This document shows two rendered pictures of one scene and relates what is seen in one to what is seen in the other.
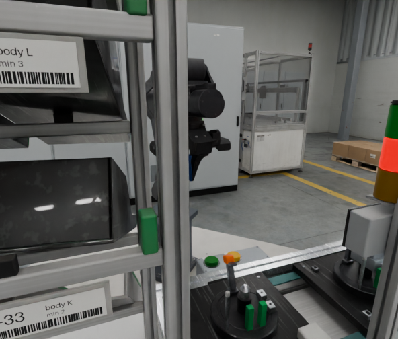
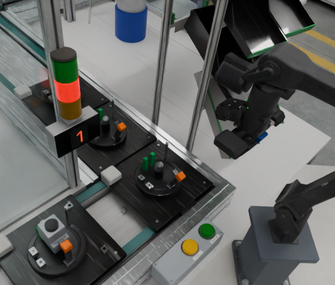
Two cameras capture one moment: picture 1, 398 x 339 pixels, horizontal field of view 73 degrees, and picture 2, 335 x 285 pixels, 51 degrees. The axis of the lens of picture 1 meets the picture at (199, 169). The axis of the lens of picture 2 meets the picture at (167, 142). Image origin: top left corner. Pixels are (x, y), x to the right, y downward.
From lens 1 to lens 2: 117 cm
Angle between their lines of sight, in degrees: 112
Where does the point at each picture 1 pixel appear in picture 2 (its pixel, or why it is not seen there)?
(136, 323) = (236, 198)
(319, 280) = (101, 236)
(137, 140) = (213, 30)
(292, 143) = not seen: outside the picture
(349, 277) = (73, 236)
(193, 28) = not seen: outside the picture
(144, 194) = (208, 57)
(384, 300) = (72, 155)
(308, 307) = (110, 232)
